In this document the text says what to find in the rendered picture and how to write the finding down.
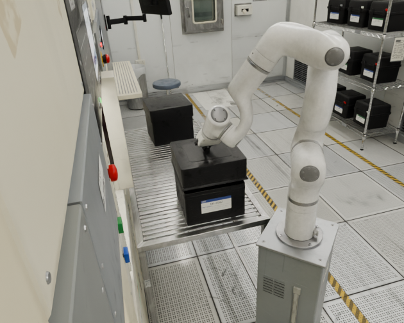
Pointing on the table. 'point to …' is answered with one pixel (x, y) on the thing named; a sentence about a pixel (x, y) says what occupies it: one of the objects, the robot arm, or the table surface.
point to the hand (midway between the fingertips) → (206, 145)
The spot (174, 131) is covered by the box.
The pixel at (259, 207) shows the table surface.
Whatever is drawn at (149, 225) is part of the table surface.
